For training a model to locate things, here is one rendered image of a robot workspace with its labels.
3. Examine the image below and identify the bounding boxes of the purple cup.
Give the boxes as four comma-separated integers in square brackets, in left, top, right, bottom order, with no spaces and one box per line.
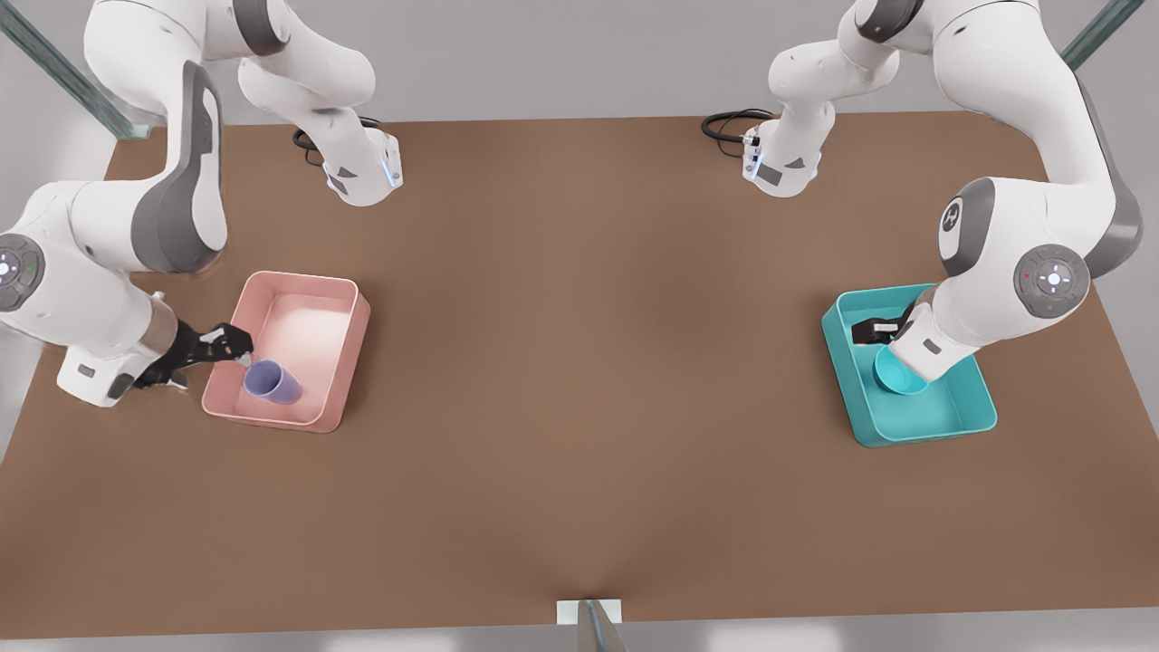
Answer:
[244,359,303,406]

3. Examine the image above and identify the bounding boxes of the teal bowl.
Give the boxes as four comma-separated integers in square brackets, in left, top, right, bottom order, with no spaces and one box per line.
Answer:
[873,345,932,398]

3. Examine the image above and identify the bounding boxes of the pink rectangular box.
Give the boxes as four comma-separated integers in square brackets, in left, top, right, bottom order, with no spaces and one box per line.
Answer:
[201,270,372,434]

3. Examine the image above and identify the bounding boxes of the teal rectangular box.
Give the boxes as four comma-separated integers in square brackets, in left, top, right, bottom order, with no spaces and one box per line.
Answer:
[821,283,999,449]

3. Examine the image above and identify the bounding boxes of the black cable loop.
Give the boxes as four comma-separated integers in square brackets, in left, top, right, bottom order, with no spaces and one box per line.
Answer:
[701,109,776,160]
[292,116,384,168]

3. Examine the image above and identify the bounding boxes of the silver frame post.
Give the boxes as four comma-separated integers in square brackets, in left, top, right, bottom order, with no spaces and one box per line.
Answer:
[556,598,626,652]
[1059,0,1147,72]
[0,5,151,140]

